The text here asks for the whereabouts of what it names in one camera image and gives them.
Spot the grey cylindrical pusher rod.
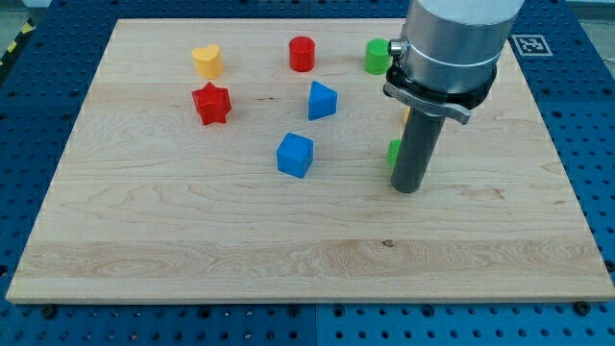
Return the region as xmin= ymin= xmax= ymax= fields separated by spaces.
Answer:
xmin=391 ymin=109 xmax=445 ymax=193

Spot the green block behind rod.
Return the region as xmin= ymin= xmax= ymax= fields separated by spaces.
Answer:
xmin=385 ymin=138 xmax=401 ymax=167

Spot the blue cube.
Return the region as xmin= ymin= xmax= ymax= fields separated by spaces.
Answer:
xmin=277 ymin=133 xmax=314 ymax=179

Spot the red cylinder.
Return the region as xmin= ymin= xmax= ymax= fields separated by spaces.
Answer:
xmin=288 ymin=36 xmax=316 ymax=72

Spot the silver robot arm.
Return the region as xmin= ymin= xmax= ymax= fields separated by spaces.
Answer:
xmin=383 ymin=0 xmax=524 ymax=193

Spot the wooden board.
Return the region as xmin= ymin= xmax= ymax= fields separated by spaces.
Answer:
xmin=7 ymin=19 xmax=614 ymax=304

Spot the white fiducial marker tag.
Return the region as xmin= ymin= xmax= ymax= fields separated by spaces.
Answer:
xmin=511 ymin=34 xmax=553 ymax=57

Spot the green cylinder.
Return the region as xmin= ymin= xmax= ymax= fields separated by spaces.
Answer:
xmin=363 ymin=38 xmax=391 ymax=75

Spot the black clamp with silver lever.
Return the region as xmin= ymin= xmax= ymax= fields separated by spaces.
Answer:
xmin=383 ymin=64 xmax=497 ymax=125

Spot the blue triangular prism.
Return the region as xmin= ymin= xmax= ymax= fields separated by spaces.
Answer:
xmin=307 ymin=81 xmax=338 ymax=120

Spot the yellow block behind rod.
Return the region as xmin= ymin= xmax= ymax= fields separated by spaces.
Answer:
xmin=403 ymin=106 xmax=412 ymax=125

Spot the red star block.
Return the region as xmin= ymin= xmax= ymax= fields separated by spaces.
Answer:
xmin=191 ymin=83 xmax=232 ymax=126

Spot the yellow heart block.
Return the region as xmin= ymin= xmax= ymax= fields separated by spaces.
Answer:
xmin=191 ymin=44 xmax=224 ymax=80

